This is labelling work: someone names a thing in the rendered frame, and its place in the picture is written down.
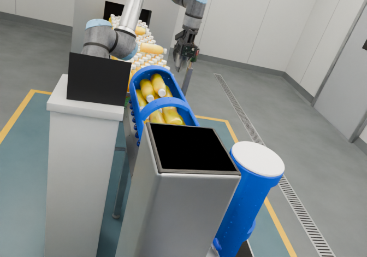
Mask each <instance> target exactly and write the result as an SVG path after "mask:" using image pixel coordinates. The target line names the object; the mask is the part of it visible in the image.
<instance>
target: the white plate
mask: <svg viewBox="0 0 367 257"><path fill-rule="evenodd" d="M232 154H233V156H234V158H235V159H236V161H237V162H238V163H239V164H240V165H242V167H244V168H246V169H247V170H249V171H251V172H253V173H255V174H258V175H261V176H266V177H276V176H279V175H281V174H282V173H283V172H284V170H285V166H284V163H283V161H282V160H281V158H280V157H279V156H278V155H277V154H276V153H275V152H273V151H272V150H270V149H269V148H267V147H265V146H263V145H260V144H258V143H254V142H247V141H243V142H237V143H235V144H234V145H233V147H232Z"/></svg>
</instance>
